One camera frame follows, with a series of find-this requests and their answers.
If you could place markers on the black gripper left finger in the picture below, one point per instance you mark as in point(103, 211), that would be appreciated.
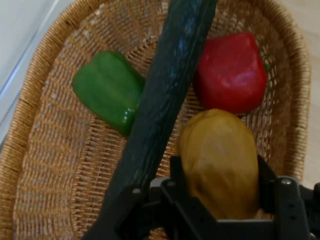
point(140, 215)

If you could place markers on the brown-yellow toy potato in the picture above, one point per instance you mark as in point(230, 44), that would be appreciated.
point(217, 160)

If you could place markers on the dark green toy cucumber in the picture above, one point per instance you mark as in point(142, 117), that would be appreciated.
point(170, 75)

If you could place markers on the red toy bell pepper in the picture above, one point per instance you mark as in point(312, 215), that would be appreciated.
point(230, 75)

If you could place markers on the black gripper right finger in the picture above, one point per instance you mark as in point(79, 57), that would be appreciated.
point(292, 205)

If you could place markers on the woven wicker basket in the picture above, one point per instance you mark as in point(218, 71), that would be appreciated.
point(62, 150)

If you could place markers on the green toy bell pepper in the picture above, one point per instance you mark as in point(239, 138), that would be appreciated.
point(107, 92)

